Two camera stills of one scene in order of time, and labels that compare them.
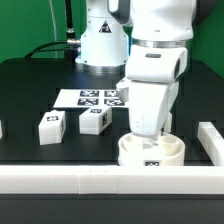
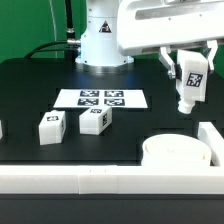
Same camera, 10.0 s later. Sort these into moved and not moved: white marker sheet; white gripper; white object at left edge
Moved: white gripper
Not moved: white object at left edge; white marker sheet
